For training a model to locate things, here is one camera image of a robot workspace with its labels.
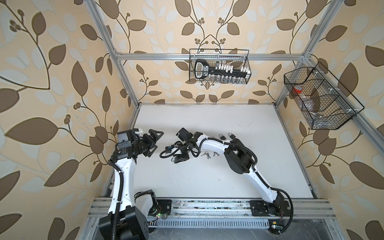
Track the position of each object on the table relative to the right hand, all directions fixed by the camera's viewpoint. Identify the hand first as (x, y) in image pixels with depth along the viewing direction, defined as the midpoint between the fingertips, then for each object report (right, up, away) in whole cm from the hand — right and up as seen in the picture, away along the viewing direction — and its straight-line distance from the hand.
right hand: (175, 157), depth 93 cm
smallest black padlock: (+38, +12, +9) cm, 41 cm away
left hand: (-5, +14, -16) cm, 22 cm away
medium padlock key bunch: (+20, +2, +1) cm, 20 cm away
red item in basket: (+74, +42, -4) cm, 85 cm away
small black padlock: (+31, +11, +9) cm, 34 cm away
